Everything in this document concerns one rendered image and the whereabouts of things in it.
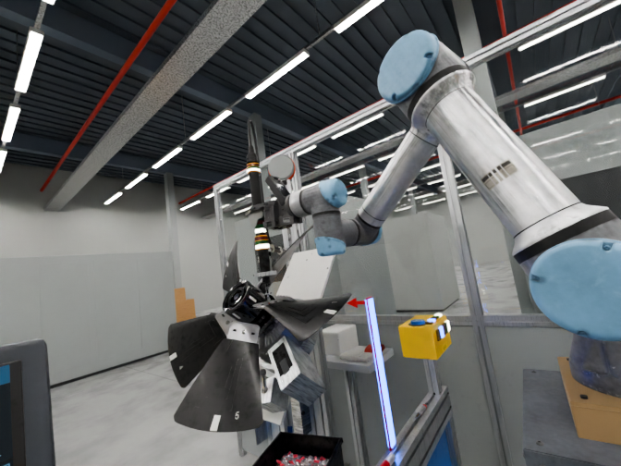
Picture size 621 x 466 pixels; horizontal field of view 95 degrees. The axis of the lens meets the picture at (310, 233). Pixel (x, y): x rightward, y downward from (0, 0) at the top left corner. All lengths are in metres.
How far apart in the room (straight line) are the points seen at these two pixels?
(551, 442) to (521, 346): 0.82
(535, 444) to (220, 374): 0.67
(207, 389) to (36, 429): 0.62
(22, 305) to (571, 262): 6.18
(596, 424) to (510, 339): 0.81
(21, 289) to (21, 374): 5.91
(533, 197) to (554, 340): 0.95
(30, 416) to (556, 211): 0.54
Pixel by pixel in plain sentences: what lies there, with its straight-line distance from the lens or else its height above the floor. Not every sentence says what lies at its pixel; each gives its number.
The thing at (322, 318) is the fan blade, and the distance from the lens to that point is 0.73.
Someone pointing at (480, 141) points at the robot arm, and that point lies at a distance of 0.50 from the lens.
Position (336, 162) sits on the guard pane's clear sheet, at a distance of 1.65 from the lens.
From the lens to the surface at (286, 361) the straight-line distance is 0.89.
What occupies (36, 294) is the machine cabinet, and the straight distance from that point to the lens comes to 6.21.
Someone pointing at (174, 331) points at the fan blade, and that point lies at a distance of 1.19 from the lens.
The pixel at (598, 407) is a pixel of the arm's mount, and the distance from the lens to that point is 0.59.
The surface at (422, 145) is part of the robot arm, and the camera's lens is 0.71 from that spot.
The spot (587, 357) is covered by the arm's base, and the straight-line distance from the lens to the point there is 0.62.
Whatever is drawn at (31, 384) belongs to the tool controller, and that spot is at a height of 1.23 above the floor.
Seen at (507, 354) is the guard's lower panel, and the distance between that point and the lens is 1.40.
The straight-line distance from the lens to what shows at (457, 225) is 1.35.
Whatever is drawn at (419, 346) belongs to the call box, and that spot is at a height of 1.02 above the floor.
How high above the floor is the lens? 1.28
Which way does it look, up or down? 7 degrees up
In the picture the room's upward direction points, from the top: 8 degrees counter-clockwise
